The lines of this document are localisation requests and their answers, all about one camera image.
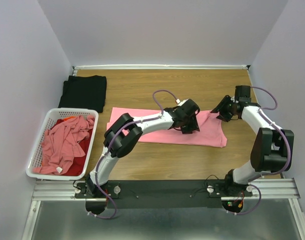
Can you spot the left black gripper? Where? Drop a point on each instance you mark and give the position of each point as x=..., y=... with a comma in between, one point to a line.
x=193, y=126

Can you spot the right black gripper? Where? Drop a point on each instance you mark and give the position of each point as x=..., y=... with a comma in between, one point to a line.
x=220, y=108

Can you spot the pink t shirt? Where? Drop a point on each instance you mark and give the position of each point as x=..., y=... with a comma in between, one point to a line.
x=210, y=129

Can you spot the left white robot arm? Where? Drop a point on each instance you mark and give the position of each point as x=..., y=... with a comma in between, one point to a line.
x=123, y=135

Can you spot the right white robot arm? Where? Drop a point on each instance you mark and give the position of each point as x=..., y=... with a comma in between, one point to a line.
x=272, y=150

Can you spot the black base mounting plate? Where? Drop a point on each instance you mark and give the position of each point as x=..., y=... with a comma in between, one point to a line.
x=153, y=194

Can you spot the folded black t shirt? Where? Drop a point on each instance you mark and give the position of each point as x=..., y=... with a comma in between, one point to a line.
x=84, y=93

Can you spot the red t shirt in basket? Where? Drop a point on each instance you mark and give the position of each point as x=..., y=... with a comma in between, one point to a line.
x=70, y=141

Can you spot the white plastic laundry basket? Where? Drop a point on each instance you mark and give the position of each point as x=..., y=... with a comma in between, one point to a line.
x=50, y=120

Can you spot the salmon t shirt in basket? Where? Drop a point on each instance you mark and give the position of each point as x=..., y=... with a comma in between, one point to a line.
x=45, y=167

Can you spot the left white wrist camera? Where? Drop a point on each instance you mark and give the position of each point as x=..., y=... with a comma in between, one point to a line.
x=180, y=102

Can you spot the aluminium frame rail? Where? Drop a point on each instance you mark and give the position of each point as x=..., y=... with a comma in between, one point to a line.
x=160, y=67

